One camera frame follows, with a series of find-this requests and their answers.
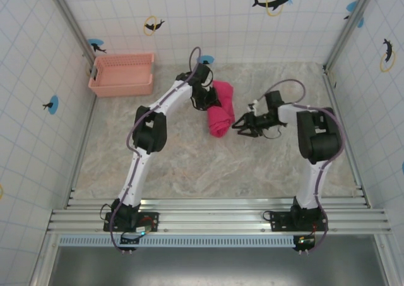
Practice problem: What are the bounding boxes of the pink long pants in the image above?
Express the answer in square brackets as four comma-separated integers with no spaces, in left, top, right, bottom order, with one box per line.
[206,80,236,138]

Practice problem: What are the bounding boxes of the pink plastic basket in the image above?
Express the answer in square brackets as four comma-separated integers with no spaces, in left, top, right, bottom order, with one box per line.
[88,52,155,98]

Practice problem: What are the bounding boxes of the blue circle shark sticker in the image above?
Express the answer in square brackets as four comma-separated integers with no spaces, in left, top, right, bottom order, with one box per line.
[86,39,107,54]

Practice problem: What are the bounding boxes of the blue fish sticker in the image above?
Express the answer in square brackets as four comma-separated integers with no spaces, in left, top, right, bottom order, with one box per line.
[343,1,365,28]

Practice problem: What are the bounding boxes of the grey metal panel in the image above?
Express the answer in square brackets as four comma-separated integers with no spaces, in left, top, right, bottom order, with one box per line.
[47,246,389,286]

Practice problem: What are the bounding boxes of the blue circle diver sticker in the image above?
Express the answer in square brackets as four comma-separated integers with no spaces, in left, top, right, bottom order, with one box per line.
[42,95,60,115]

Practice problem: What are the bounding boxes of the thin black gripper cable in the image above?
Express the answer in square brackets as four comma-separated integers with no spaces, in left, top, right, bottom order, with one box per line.
[262,124,285,141]

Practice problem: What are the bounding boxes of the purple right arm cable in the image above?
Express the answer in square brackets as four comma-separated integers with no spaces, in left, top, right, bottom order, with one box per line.
[258,79,345,254]

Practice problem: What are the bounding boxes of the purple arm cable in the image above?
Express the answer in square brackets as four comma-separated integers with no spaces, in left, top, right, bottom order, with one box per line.
[109,47,203,254]
[258,79,345,254]

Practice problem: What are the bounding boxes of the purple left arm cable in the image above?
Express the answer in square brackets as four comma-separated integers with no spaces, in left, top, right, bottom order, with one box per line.
[109,47,203,254]

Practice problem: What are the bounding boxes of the small dolphin ring sticker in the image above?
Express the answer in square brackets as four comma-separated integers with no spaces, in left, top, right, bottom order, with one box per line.
[143,15,166,36]

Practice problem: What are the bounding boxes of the aluminium front rail beam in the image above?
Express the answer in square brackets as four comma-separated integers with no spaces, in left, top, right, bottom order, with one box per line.
[46,198,394,235]

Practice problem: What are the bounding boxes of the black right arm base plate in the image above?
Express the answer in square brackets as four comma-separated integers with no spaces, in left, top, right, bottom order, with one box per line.
[269,210,330,234]

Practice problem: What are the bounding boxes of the large dolphin ring sticker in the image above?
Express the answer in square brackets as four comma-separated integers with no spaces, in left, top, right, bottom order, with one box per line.
[251,0,300,17]

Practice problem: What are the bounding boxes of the white slotted cable duct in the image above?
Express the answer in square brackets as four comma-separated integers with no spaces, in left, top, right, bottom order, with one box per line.
[58,234,300,248]

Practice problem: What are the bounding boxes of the aluminium corner post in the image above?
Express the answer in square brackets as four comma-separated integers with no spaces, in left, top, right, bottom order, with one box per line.
[324,0,381,71]
[44,0,97,61]

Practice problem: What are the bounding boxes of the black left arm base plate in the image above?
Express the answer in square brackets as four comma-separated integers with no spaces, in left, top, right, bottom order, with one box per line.
[103,210,160,234]

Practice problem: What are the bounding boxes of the black seal ring sticker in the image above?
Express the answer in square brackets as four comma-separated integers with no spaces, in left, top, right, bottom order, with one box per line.
[379,38,396,73]

